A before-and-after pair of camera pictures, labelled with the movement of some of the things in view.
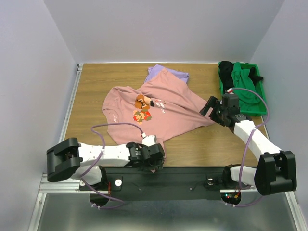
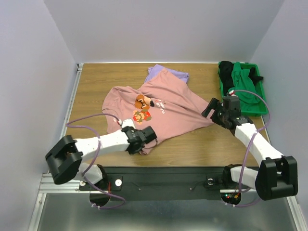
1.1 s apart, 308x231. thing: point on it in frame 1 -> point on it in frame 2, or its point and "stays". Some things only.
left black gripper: (156, 164) -> (142, 147)
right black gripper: (214, 110) stays
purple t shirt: (153, 70) stays
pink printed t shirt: (162, 106) stays
